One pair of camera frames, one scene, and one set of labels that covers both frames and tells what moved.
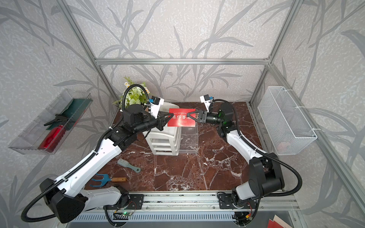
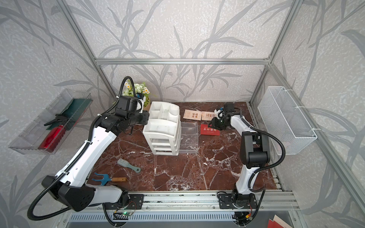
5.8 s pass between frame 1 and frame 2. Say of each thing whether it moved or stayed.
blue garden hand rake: stayed
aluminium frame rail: stayed
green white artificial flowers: stayed
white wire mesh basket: stayed
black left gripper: moved
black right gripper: moved
